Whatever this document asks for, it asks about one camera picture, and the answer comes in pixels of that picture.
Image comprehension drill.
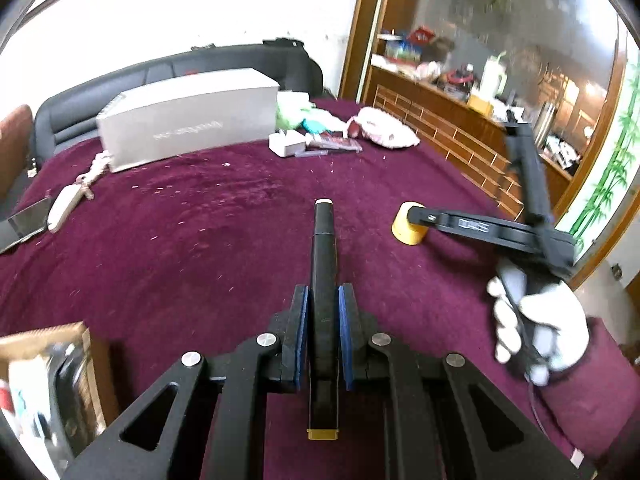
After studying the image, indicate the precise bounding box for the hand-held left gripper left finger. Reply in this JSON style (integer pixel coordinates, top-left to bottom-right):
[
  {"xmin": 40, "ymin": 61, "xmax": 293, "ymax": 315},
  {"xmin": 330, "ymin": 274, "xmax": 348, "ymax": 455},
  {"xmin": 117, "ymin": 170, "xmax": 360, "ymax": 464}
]
[{"xmin": 62, "ymin": 285, "xmax": 313, "ymax": 480}]

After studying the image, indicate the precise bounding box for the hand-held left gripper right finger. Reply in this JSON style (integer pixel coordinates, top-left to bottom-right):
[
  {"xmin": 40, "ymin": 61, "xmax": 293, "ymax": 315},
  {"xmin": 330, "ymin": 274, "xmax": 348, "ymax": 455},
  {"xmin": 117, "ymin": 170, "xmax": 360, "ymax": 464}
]
[{"xmin": 337, "ymin": 284, "xmax": 596, "ymax": 480}]

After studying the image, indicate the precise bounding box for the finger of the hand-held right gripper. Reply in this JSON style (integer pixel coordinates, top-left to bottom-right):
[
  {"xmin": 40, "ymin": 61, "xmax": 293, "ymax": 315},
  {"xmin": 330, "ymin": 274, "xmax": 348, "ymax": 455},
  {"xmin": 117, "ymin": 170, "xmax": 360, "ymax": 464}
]
[{"xmin": 406, "ymin": 205, "xmax": 538, "ymax": 253}]

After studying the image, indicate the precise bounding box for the yellow jar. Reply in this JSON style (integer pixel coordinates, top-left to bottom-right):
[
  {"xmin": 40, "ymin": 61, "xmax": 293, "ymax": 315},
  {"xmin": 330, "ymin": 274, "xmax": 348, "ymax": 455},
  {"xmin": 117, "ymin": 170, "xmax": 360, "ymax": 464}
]
[{"xmin": 391, "ymin": 201, "xmax": 432, "ymax": 247}]

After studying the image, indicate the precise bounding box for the black tube with gold cap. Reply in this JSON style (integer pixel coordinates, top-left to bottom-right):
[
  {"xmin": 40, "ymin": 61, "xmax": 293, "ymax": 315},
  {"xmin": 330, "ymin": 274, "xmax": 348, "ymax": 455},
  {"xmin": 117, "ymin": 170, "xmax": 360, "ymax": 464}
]
[{"xmin": 306, "ymin": 199, "xmax": 342, "ymax": 442}]

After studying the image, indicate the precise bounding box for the person's right forearm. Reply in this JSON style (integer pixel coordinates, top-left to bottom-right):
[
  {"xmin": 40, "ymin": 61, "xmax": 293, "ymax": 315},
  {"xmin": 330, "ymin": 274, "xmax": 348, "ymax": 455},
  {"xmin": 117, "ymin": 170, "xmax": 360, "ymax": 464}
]
[{"xmin": 535, "ymin": 317, "xmax": 638, "ymax": 466}]

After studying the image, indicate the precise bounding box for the person's right hand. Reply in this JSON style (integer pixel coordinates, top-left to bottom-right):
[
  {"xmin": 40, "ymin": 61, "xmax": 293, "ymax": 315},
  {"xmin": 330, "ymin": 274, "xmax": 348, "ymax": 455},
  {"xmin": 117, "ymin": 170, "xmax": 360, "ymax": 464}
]
[{"xmin": 487, "ymin": 262, "xmax": 590, "ymax": 387}]

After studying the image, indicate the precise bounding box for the bamboo print panel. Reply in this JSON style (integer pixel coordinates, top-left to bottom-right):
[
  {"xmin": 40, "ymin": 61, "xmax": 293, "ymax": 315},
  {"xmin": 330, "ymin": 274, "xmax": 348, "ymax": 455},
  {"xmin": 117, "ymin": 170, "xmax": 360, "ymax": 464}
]
[{"xmin": 555, "ymin": 55, "xmax": 640, "ymax": 271}]

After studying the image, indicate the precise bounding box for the yellow cardboard box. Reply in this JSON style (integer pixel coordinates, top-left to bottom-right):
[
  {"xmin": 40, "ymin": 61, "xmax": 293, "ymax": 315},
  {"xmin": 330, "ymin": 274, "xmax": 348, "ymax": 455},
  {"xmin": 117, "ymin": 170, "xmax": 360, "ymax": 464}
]
[{"xmin": 467, "ymin": 94, "xmax": 496, "ymax": 116}]

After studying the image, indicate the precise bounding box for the wooden brick-pattern counter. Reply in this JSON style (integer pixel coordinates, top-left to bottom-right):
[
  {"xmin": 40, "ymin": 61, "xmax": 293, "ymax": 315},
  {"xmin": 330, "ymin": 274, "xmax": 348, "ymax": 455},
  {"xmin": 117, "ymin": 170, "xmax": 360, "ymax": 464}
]
[{"xmin": 367, "ymin": 62, "xmax": 576, "ymax": 221}]

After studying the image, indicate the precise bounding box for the white and green kettle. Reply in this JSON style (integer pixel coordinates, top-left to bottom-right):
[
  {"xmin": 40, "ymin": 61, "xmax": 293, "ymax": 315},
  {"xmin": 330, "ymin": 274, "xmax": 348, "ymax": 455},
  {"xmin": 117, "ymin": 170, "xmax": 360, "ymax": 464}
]
[{"xmin": 479, "ymin": 52, "xmax": 511, "ymax": 101}]

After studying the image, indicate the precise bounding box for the pink patterned cloth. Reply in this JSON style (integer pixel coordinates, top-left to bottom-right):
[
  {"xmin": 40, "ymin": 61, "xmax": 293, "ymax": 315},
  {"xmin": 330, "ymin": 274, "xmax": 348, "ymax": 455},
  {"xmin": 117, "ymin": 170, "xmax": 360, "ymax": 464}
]
[{"xmin": 347, "ymin": 106, "xmax": 421, "ymax": 150}]

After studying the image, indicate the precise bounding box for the red round object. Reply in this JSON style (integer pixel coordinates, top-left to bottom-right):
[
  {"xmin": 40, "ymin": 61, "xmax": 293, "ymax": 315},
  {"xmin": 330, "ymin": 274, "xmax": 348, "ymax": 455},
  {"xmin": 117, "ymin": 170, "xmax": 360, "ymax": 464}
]
[{"xmin": 446, "ymin": 67, "xmax": 476, "ymax": 88}]

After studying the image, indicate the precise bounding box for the clear pen packet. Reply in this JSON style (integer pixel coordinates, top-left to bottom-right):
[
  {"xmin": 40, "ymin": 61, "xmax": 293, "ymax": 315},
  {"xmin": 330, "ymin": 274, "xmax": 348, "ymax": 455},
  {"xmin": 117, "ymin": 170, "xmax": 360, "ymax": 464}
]
[{"xmin": 300, "ymin": 132, "xmax": 363, "ymax": 153}]

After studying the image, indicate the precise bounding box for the blue printed box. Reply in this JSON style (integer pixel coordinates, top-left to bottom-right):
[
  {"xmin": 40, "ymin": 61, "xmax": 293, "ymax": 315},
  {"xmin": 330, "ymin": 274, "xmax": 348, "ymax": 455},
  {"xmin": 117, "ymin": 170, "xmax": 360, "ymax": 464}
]
[{"xmin": 382, "ymin": 35, "xmax": 421, "ymax": 61}]

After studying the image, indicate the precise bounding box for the white charger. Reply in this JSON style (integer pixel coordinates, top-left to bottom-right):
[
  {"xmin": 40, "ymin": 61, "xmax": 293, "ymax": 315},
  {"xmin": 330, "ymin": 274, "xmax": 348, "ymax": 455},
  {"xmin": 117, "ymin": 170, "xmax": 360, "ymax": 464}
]
[{"xmin": 268, "ymin": 129, "xmax": 307, "ymax": 158}]

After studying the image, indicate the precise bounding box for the green cloth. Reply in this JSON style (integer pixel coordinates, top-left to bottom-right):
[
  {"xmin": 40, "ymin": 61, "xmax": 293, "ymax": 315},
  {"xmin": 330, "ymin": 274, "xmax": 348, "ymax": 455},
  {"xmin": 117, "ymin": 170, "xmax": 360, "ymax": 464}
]
[{"xmin": 276, "ymin": 91, "xmax": 351, "ymax": 133}]

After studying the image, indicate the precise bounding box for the grey shoe box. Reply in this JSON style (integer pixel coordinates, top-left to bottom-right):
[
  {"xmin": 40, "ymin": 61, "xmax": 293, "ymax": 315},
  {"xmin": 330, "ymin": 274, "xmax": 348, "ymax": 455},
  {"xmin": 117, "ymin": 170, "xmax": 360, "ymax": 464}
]
[{"xmin": 95, "ymin": 67, "xmax": 281, "ymax": 173}]

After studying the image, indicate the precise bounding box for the dark cloth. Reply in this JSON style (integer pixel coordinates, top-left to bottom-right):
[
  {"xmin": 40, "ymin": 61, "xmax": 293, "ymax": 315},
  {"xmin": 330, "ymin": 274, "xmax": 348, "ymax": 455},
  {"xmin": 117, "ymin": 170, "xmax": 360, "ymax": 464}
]
[{"xmin": 262, "ymin": 37, "xmax": 307, "ymax": 53}]

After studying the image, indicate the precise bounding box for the black phone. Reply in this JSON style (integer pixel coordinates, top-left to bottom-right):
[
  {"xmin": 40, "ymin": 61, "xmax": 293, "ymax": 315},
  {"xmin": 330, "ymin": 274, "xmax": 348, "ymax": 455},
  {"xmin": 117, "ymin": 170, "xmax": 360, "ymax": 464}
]
[{"xmin": 0, "ymin": 195, "xmax": 56, "ymax": 253}]

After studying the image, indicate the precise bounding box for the black sofa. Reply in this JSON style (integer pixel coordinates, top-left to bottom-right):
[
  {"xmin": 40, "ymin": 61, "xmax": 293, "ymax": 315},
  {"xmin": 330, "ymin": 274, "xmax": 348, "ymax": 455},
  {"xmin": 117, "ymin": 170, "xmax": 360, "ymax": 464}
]
[{"xmin": 32, "ymin": 42, "xmax": 325, "ymax": 161}]

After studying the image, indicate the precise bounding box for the brown chair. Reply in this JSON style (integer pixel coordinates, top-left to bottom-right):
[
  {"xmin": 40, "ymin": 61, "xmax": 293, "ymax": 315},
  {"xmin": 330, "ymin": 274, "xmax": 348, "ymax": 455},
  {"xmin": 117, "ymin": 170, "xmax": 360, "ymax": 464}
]
[{"xmin": 0, "ymin": 104, "xmax": 35, "ymax": 201}]

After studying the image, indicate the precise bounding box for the wooden door frame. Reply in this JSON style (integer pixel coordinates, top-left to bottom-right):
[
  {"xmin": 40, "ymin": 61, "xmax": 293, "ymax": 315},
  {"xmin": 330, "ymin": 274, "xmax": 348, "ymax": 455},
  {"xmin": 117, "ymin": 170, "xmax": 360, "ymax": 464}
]
[{"xmin": 337, "ymin": 0, "xmax": 426, "ymax": 101}]

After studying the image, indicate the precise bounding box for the white key fob with lanyard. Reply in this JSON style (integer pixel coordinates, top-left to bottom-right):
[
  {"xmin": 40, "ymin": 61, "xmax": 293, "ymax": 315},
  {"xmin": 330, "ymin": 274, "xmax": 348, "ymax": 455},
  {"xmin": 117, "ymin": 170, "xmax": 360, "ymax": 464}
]
[{"xmin": 47, "ymin": 150, "xmax": 113, "ymax": 233}]

